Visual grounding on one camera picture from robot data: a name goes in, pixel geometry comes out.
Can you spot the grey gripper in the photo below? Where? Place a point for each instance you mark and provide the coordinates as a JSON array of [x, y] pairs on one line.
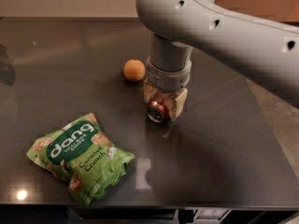
[[168, 77]]

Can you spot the red coke can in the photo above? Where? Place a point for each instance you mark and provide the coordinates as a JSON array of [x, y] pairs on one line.
[[157, 109]]

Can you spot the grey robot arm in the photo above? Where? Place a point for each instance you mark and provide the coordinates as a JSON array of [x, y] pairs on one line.
[[266, 52]]

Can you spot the orange fruit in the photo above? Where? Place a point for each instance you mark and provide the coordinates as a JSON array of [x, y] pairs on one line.
[[134, 70]]

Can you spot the green coconut chips bag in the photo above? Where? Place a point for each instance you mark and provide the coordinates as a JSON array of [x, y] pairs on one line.
[[83, 157]]

